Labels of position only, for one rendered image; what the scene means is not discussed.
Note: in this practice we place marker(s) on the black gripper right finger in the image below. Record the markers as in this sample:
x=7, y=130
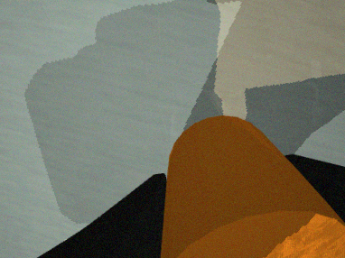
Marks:
x=328, y=180

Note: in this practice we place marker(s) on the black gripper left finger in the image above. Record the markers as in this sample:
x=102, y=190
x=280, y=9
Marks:
x=132, y=228

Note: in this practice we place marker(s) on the orange knob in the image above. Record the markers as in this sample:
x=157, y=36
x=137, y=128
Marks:
x=232, y=194

